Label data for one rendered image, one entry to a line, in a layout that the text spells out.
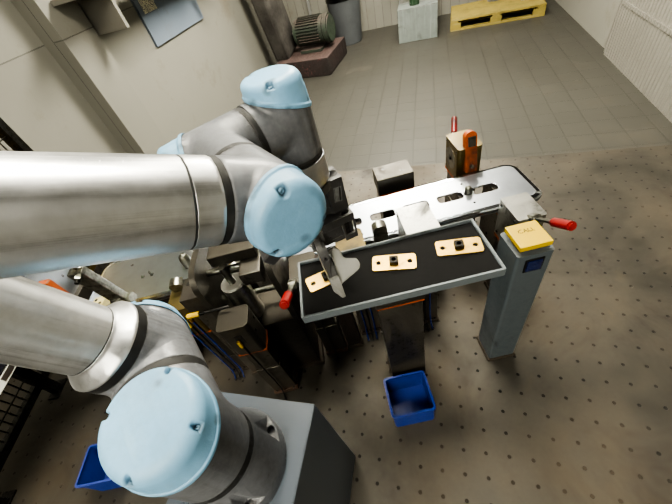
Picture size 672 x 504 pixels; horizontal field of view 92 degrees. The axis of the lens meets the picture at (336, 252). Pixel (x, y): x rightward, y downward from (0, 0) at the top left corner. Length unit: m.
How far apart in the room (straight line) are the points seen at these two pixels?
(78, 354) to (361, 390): 0.73
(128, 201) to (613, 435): 1.04
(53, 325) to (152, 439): 0.16
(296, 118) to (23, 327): 0.35
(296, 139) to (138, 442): 0.37
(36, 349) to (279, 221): 0.30
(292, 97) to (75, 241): 0.26
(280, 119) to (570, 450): 0.93
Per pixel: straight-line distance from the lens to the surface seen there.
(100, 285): 0.97
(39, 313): 0.45
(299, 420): 0.60
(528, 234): 0.70
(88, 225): 0.24
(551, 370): 1.08
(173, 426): 0.41
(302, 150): 0.43
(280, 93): 0.40
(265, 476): 0.55
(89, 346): 0.47
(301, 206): 0.27
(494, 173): 1.12
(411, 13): 5.94
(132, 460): 0.43
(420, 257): 0.64
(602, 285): 1.28
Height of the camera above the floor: 1.65
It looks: 46 degrees down
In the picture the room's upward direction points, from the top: 18 degrees counter-clockwise
